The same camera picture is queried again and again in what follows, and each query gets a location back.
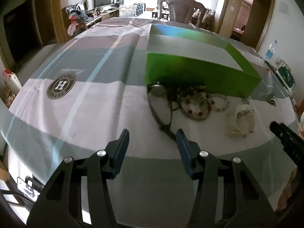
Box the multicolour bead bracelet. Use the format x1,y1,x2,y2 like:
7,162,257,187
179,92,213,122

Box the black sunglasses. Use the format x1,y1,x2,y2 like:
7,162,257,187
147,82,180,141

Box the pink bead bracelet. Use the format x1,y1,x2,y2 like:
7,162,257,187
210,93,231,113

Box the plaid tablecloth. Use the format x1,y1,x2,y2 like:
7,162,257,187
1,17,298,227

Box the green white packet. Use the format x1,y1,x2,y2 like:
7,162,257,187
276,63,295,92

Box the clear water bottle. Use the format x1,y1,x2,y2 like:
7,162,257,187
264,40,278,61

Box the green cardboard box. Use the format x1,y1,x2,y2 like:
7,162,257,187
145,24,262,98

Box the wooden bench with clothes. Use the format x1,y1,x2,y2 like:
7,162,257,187
65,2,93,36

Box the dark wooden chair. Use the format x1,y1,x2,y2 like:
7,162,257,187
157,0,207,27

